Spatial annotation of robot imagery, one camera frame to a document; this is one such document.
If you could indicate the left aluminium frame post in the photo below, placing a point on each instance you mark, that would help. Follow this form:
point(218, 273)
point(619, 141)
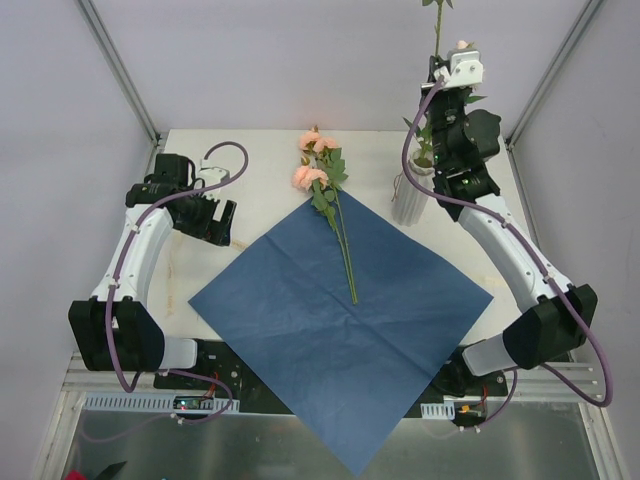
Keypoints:
point(98, 28)

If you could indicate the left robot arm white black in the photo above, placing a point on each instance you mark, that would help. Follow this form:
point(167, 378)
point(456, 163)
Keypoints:
point(113, 328)

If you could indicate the left white cable duct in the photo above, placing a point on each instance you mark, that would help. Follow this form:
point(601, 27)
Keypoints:
point(159, 403)

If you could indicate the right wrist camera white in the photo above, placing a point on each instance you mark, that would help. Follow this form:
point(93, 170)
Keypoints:
point(465, 68)

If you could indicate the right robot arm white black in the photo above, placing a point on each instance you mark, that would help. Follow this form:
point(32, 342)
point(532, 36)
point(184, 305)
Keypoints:
point(554, 312)

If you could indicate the blue wrapping paper sheet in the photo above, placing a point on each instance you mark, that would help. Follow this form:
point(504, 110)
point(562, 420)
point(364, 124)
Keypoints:
point(348, 355)

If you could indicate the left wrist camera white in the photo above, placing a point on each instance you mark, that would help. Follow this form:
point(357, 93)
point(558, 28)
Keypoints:
point(209, 175)

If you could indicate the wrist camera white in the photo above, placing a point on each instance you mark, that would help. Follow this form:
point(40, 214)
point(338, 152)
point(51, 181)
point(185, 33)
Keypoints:
point(209, 175)
point(465, 68)

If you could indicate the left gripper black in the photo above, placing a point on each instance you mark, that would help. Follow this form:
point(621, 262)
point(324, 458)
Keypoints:
point(220, 223)

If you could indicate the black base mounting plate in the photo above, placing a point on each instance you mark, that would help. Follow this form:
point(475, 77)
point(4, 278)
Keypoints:
point(222, 374)

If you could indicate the right white cable duct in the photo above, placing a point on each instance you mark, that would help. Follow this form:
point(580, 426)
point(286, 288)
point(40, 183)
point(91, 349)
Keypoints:
point(438, 411)

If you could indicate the cream printed ribbon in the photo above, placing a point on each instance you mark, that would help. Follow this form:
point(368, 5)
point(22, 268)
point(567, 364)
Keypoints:
point(193, 264)

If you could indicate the aluminium frame post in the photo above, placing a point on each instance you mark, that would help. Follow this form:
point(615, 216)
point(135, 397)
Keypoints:
point(568, 45)
point(98, 28)

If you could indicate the right aluminium frame post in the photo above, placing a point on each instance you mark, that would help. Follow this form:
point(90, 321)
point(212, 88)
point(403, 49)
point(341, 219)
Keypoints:
point(568, 45)

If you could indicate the white ribbed ceramic vase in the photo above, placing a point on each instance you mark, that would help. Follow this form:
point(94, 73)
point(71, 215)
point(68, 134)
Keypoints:
point(408, 203)

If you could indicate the red object bottom edge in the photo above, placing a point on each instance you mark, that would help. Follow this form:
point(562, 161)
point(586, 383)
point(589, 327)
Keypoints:
point(75, 475)

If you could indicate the white cable duct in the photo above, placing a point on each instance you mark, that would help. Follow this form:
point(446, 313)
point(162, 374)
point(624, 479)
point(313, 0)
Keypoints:
point(159, 403)
point(438, 411)

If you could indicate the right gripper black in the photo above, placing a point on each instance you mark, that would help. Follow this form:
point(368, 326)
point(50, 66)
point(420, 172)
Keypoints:
point(447, 93)

